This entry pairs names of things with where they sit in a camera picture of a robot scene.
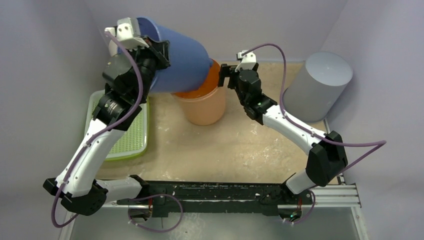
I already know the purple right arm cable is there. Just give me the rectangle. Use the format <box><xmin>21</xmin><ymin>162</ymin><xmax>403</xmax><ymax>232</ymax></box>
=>
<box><xmin>241</xmin><ymin>43</ymin><xmax>387</xmax><ymax>176</ymax></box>

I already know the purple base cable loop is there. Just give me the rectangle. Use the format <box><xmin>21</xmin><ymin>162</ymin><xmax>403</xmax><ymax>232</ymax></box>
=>
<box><xmin>127</xmin><ymin>192</ymin><xmax>184</xmax><ymax>233</ymax></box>

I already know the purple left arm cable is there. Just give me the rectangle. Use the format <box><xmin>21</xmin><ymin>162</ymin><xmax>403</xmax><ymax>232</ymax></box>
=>
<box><xmin>50</xmin><ymin>30</ymin><xmax>144</xmax><ymax>229</ymax></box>

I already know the orange plastic bucket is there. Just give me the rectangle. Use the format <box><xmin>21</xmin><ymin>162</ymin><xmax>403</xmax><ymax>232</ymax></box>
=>
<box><xmin>173</xmin><ymin>60</ymin><xmax>226</xmax><ymax>126</ymax></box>

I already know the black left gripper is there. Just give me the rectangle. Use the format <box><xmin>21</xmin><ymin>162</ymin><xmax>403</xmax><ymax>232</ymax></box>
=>
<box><xmin>124</xmin><ymin>35</ymin><xmax>171</xmax><ymax>101</ymax></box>

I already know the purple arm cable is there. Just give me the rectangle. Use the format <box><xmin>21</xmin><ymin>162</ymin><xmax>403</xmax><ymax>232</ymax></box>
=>
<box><xmin>241</xmin><ymin>43</ymin><xmax>387</xmax><ymax>176</ymax></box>
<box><xmin>50</xmin><ymin>30</ymin><xmax>144</xmax><ymax>229</ymax></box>

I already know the aluminium frame rail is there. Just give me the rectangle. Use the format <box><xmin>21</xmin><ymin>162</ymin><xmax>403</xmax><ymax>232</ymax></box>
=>
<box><xmin>83</xmin><ymin>182</ymin><xmax>360</xmax><ymax>212</ymax></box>

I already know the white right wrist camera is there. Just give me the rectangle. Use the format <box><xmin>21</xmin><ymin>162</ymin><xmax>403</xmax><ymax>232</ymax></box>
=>
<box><xmin>235</xmin><ymin>50</ymin><xmax>257</xmax><ymax>72</ymax></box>

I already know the blue plastic bucket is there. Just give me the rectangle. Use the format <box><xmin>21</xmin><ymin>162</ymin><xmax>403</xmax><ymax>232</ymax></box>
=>
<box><xmin>136</xmin><ymin>17</ymin><xmax>213</xmax><ymax>93</ymax></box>

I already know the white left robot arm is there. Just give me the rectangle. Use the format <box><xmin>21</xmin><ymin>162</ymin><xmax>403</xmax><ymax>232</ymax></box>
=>
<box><xmin>43</xmin><ymin>37</ymin><xmax>170</xmax><ymax>217</ymax></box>

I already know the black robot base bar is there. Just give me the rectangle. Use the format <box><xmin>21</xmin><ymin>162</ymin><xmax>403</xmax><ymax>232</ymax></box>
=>
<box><xmin>117</xmin><ymin>180</ymin><xmax>313</xmax><ymax>218</ymax></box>

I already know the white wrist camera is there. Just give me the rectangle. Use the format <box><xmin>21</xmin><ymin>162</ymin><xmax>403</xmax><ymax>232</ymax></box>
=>
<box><xmin>104</xmin><ymin>17</ymin><xmax>150</xmax><ymax>51</ymax></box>
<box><xmin>235</xmin><ymin>50</ymin><xmax>257</xmax><ymax>72</ymax></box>

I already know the pale green perforated basket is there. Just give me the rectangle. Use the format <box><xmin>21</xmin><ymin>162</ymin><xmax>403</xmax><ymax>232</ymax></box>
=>
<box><xmin>105</xmin><ymin>100</ymin><xmax>150</xmax><ymax>161</ymax></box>

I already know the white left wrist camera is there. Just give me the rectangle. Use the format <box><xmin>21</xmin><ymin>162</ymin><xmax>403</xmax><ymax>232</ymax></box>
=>
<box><xmin>104</xmin><ymin>17</ymin><xmax>150</xmax><ymax>51</ymax></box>

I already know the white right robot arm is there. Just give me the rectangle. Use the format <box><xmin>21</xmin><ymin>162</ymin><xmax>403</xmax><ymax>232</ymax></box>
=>
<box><xmin>218</xmin><ymin>64</ymin><xmax>348</xmax><ymax>204</ymax></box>

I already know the large grey plastic bucket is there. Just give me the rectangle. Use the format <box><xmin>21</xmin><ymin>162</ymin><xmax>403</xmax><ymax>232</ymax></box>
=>
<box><xmin>282</xmin><ymin>51</ymin><xmax>353</xmax><ymax>123</ymax></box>

